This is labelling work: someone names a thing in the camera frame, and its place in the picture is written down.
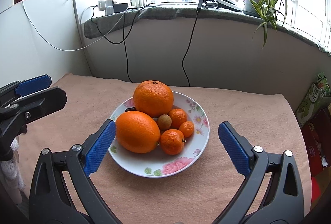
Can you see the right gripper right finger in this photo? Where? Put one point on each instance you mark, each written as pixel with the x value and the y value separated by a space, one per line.
pixel 271 191

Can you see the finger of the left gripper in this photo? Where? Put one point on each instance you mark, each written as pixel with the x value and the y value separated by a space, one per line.
pixel 17 89
pixel 14 120

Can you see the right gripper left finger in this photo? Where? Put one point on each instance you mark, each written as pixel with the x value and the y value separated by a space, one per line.
pixel 50 200

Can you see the large smooth orange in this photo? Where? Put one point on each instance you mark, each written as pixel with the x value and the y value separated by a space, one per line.
pixel 137 132

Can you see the small kumquat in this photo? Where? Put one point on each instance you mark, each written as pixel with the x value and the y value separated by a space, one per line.
pixel 187 128

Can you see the small mandarin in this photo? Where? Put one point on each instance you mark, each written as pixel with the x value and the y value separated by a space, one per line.
pixel 172 142

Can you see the tiny orange fruit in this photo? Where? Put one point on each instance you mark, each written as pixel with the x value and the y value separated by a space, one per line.
pixel 178 116

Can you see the brown longan fruit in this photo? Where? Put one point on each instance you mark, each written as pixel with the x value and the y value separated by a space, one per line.
pixel 164 122

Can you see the large orange with stem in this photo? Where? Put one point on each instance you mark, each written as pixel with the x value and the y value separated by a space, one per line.
pixel 153 98

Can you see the red box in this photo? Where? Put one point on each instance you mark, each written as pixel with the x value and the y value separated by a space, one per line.
pixel 316 135

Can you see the floral white plate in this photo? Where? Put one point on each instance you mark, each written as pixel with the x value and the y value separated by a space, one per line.
pixel 157 164

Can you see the green printed bag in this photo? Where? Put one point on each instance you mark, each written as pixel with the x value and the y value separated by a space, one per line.
pixel 318 90

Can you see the grey windowsill mat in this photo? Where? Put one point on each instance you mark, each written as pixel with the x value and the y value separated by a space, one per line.
pixel 95 27

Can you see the white power adapters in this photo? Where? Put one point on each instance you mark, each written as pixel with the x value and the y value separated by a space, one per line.
pixel 106 6

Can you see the black power brick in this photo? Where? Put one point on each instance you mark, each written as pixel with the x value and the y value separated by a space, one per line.
pixel 120 7

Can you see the black tablet device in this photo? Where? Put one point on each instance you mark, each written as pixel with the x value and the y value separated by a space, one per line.
pixel 225 4

